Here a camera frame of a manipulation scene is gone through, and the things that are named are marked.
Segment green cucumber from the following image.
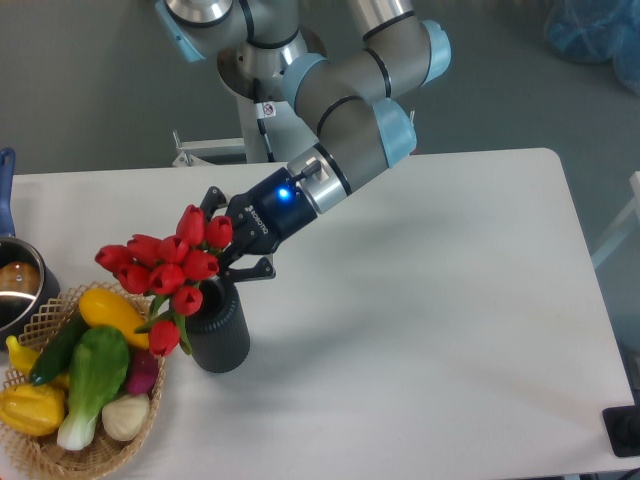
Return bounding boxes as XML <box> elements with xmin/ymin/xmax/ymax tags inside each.
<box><xmin>28</xmin><ymin>312</ymin><xmax>89</xmax><ymax>386</ymax></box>

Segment blue plastic bag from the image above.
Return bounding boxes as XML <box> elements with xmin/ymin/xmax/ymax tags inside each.
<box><xmin>544</xmin><ymin>1</ymin><xmax>639</xmax><ymax>94</ymax></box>

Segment white garlic bulb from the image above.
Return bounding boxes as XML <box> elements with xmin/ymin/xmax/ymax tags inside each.
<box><xmin>102</xmin><ymin>394</ymin><xmax>150</xmax><ymax>442</ymax></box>

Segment small yellow crookneck squash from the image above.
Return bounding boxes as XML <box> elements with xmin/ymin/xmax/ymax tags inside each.
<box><xmin>6</xmin><ymin>335</ymin><xmax>70</xmax><ymax>390</ymax></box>

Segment magenta radish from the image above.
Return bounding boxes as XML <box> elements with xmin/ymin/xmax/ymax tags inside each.
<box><xmin>125</xmin><ymin>350</ymin><xmax>159</xmax><ymax>395</ymax></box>

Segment red tulip bouquet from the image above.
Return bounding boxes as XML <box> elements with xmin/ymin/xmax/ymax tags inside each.
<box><xmin>94</xmin><ymin>205</ymin><xmax>234</xmax><ymax>356</ymax></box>

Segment green bok choy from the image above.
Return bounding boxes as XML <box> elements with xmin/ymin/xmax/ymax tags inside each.
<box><xmin>57</xmin><ymin>326</ymin><xmax>130</xmax><ymax>451</ymax></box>

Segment dark grey ribbed vase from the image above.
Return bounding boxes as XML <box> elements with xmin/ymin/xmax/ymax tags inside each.
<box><xmin>186</xmin><ymin>279</ymin><xmax>250</xmax><ymax>374</ymax></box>

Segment yellow pumpkin gourd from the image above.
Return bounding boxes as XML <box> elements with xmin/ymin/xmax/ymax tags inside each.
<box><xmin>1</xmin><ymin>383</ymin><xmax>66</xmax><ymax>437</ymax></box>

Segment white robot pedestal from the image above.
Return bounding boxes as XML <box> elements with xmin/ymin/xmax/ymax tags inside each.
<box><xmin>171</xmin><ymin>29</ymin><xmax>331</xmax><ymax>168</ymax></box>

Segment woven wicker basket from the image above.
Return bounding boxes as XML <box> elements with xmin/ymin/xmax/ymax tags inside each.
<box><xmin>1</xmin><ymin>282</ymin><xmax>166</xmax><ymax>479</ymax></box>

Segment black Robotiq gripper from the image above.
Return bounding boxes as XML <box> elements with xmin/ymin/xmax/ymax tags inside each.
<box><xmin>199</xmin><ymin>168</ymin><xmax>318</xmax><ymax>283</ymax></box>

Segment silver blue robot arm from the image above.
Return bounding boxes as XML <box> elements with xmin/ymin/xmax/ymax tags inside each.
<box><xmin>155</xmin><ymin>1</ymin><xmax>451</xmax><ymax>282</ymax></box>

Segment white metal frame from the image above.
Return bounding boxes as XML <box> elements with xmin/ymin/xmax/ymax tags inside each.
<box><xmin>591</xmin><ymin>171</ymin><xmax>639</xmax><ymax>270</ymax></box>

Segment black device at table edge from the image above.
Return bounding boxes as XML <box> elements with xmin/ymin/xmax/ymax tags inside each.
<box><xmin>602</xmin><ymin>405</ymin><xmax>639</xmax><ymax>458</ymax></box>

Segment blue handled saucepan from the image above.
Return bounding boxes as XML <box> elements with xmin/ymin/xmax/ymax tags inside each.
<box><xmin>1</xmin><ymin>148</ymin><xmax>60</xmax><ymax>350</ymax></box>

